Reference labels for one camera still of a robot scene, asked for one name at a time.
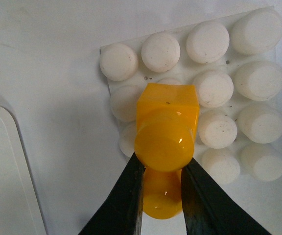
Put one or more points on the white studded base plate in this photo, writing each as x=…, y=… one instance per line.
x=231, y=62

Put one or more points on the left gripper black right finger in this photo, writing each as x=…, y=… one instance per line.
x=209, y=210

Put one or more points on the white desk lamp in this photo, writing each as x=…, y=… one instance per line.
x=19, y=210

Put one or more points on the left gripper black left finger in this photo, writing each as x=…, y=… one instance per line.
x=121, y=212

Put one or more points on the yellow two-stud block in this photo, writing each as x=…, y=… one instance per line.
x=167, y=118

